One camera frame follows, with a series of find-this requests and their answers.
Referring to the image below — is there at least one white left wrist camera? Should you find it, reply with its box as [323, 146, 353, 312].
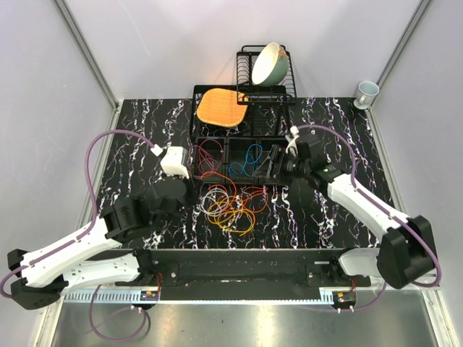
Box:
[160, 146, 189, 179]

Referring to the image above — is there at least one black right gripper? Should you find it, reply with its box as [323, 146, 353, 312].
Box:
[252, 145, 310, 188]

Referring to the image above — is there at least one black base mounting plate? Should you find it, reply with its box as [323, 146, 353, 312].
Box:
[133, 249, 370, 301]

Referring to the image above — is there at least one blue cable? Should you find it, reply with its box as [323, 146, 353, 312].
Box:
[229, 143, 265, 178]

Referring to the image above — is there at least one black flat drip tray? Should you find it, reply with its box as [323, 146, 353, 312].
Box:
[189, 85, 291, 139]

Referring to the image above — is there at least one white cable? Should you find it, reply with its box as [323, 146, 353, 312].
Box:
[199, 184, 236, 214]

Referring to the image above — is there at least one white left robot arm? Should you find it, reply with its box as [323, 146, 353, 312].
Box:
[6, 176, 200, 310]

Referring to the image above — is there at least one white mug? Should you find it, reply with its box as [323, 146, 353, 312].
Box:
[354, 81, 380, 110]

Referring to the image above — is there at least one red cable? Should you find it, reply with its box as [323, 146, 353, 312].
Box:
[200, 171, 271, 218]

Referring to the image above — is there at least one orange woven mat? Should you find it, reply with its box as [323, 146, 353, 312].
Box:
[197, 88, 248, 128]

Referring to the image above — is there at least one green ceramic bowl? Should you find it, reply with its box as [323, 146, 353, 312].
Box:
[252, 42, 289, 87]

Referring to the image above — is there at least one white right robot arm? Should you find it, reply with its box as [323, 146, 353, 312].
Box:
[252, 145, 437, 289]

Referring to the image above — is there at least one black wire dish rack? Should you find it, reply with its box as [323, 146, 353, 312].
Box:
[236, 42, 297, 106]

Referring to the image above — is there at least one magenta cable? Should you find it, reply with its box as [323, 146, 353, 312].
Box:
[190, 139, 224, 178]

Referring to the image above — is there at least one purple right arm hose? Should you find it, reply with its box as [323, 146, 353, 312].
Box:
[289, 124, 443, 314]

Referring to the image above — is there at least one black three-compartment tray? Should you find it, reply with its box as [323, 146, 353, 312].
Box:
[190, 136, 286, 186]

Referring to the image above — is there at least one yellow cable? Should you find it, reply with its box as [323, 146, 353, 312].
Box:
[213, 207, 256, 235]

